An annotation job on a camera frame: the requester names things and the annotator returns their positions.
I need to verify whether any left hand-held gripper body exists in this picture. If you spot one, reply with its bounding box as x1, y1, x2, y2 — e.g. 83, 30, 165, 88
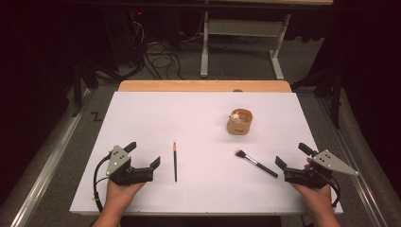
105, 145, 155, 187

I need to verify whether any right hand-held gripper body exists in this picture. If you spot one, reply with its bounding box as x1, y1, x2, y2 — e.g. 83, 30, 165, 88
283, 148, 360, 190

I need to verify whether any thin black pencil brush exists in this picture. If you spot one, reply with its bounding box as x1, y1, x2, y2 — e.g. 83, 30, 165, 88
172, 140, 179, 183

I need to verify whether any black makeup brush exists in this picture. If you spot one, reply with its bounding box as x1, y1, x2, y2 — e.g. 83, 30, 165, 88
235, 148, 280, 180

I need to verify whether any yellow pot with animal figure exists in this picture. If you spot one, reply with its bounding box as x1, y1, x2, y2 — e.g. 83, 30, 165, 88
226, 108, 254, 137

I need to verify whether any person's left hand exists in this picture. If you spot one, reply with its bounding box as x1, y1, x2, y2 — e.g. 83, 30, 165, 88
105, 179, 146, 207

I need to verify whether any person's right hand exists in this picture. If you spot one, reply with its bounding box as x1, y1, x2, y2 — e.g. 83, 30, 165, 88
290, 156, 333, 210

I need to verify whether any white table mat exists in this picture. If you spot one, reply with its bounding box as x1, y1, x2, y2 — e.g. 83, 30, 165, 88
69, 91, 344, 218

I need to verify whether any black metal stand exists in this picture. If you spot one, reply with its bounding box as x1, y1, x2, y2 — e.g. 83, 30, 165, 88
290, 66, 345, 130
71, 58, 99, 118

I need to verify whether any wooden table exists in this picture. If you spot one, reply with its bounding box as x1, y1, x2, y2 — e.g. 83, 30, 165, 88
69, 79, 344, 218

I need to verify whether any dark equipment cabinet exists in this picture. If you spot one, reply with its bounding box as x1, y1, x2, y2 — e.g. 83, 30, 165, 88
101, 6, 182, 74

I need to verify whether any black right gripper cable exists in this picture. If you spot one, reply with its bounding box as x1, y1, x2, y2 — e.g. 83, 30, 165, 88
325, 177, 342, 208

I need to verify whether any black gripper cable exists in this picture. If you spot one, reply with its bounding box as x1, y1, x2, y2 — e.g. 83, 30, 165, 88
325, 177, 342, 208
92, 155, 112, 214

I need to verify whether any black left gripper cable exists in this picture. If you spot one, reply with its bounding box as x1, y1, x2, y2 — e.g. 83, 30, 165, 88
92, 155, 112, 214

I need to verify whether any aluminium floor rail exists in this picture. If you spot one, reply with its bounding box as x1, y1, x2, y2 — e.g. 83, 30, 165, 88
9, 89, 93, 227
314, 94, 393, 227

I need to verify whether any bundle of floor cables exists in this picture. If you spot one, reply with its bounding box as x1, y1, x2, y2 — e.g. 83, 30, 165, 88
127, 11, 206, 81

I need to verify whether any white desk frame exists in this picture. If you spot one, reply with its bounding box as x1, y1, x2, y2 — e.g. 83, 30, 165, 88
200, 0, 335, 80

